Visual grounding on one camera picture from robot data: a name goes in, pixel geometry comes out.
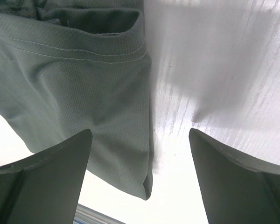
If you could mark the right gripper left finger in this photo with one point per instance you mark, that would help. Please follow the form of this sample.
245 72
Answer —
44 188

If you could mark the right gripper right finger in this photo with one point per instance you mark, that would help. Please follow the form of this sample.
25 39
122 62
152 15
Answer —
236 187

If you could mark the dark grey t-shirt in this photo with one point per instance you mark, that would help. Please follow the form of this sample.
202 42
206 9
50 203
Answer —
70 65

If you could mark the aluminium mounting rail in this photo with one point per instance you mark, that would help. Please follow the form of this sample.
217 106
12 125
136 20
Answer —
85 215

